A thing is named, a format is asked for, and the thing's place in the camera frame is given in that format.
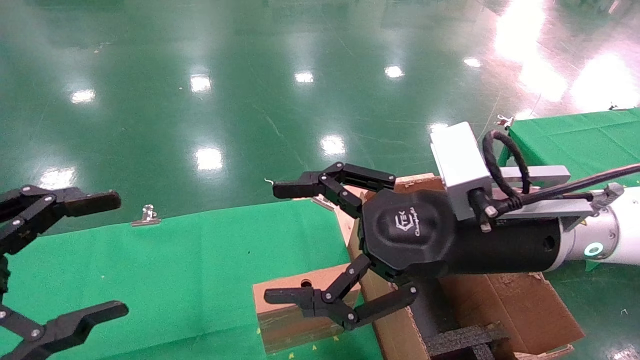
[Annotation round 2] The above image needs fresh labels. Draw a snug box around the black camera cable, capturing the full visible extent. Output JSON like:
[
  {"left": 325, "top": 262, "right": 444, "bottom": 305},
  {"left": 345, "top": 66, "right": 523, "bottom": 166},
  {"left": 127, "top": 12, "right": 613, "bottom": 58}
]
[{"left": 467, "top": 129, "right": 640, "bottom": 233}]

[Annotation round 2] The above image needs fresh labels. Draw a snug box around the large green table cloth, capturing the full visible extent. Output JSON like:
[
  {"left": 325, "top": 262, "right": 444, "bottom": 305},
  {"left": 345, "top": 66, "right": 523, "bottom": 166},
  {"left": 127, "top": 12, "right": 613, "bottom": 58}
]
[{"left": 0, "top": 199, "right": 383, "bottom": 360}]

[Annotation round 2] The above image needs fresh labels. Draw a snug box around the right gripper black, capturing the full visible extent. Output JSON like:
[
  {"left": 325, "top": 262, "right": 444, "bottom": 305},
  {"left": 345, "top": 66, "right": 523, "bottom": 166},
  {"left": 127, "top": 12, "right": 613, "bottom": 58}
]
[{"left": 264, "top": 161, "right": 562, "bottom": 332}]

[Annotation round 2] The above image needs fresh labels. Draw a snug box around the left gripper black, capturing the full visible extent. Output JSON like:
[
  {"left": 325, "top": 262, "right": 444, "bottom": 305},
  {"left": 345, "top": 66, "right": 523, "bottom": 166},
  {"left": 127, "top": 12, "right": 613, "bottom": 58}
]
[{"left": 0, "top": 185, "right": 129, "bottom": 360}]

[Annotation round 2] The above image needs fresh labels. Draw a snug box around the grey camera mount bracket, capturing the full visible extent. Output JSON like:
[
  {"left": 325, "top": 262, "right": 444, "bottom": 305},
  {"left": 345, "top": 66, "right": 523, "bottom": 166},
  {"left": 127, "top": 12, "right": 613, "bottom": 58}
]
[{"left": 492, "top": 165, "right": 598, "bottom": 232}]

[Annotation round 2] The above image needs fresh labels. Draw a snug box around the black foam insert strip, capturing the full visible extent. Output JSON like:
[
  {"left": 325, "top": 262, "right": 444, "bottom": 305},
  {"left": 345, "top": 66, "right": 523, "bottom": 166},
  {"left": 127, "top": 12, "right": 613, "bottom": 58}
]
[{"left": 424, "top": 324, "right": 508, "bottom": 360}]

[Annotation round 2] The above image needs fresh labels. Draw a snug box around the small brown cardboard box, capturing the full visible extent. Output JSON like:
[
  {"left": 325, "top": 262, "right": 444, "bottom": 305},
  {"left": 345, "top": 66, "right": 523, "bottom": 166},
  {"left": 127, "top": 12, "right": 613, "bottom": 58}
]
[{"left": 252, "top": 264, "right": 363, "bottom": 355}]

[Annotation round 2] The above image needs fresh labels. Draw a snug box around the large open cardboard carton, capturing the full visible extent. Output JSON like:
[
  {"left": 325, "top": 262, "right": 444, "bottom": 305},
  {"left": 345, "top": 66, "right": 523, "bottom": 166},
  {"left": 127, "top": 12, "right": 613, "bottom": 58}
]
[{"left": 334, "top": 172, "right": 586, "bottom": 360}]

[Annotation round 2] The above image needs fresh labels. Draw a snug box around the green cloth with yellow dots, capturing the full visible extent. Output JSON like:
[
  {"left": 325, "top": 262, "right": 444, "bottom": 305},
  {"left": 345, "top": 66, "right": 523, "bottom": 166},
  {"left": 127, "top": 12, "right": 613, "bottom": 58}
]
[{"left": 497, "top": 107, "right": 640, "bottom": 273}]

